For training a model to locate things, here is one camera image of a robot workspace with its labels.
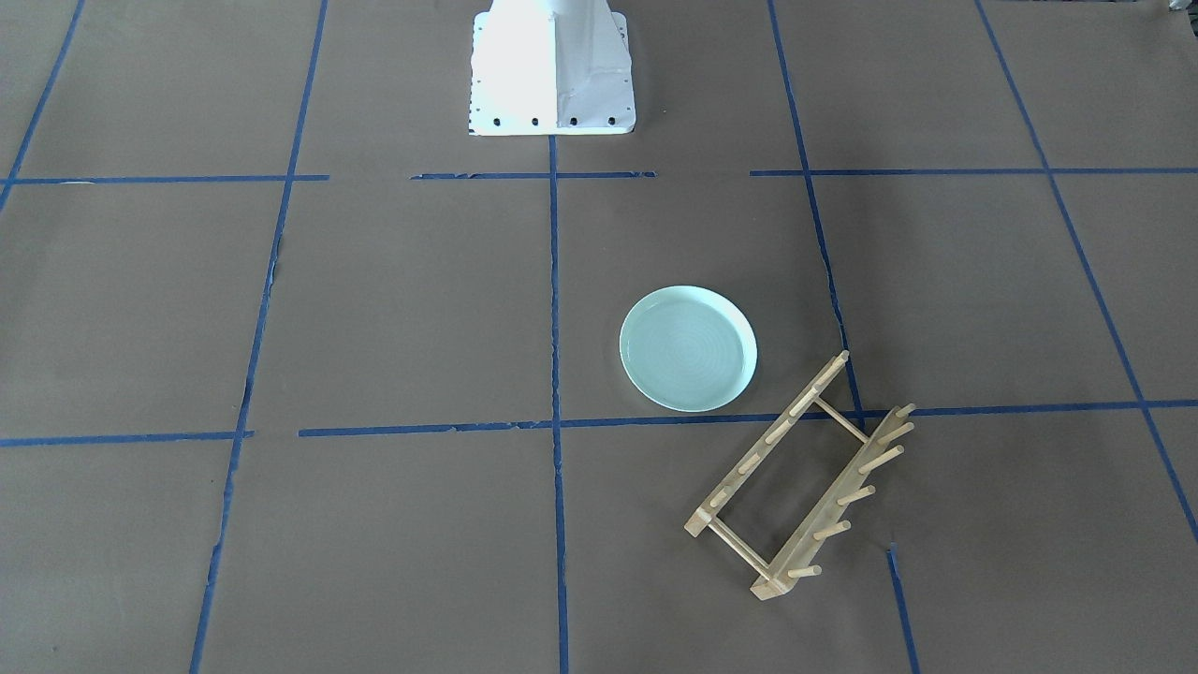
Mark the light green ceramic plate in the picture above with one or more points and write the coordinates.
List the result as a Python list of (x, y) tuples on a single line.
[(687, 348)]

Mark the wooden dish rack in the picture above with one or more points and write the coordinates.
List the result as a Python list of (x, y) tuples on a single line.
[(816, 489)]

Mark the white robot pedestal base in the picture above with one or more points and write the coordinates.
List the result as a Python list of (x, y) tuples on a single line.
[(540, 68)]

